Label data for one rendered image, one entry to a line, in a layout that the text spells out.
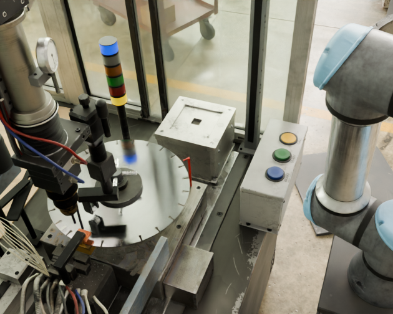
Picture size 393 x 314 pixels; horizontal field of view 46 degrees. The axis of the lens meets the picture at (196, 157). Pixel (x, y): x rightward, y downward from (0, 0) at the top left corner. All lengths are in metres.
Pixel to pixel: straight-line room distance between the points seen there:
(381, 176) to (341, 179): 1.54
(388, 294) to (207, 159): 0.56
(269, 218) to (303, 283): 0.88
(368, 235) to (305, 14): 0.53
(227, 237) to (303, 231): 1.00
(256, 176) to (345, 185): 0.28
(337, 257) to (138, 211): 0.51
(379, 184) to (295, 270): 0.66
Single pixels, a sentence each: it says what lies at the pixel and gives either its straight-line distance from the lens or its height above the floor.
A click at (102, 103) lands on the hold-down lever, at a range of 0.81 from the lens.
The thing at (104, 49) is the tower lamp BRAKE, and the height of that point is 1.15.
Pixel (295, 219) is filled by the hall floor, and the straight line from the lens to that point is 2.25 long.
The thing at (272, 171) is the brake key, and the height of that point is 0.91.
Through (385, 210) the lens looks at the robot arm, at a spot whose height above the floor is 0.98.
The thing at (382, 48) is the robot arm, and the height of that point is 1.38.
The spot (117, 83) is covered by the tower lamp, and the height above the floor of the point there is 1.04.
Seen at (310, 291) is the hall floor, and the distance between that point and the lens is 2.05.
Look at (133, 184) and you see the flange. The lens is 1.09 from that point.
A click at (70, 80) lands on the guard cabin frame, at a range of 1.65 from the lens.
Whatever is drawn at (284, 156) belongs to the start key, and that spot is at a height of 0.91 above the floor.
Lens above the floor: 1.76
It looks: 45 degrees down
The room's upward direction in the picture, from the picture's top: 3 degrees counter-clockwise
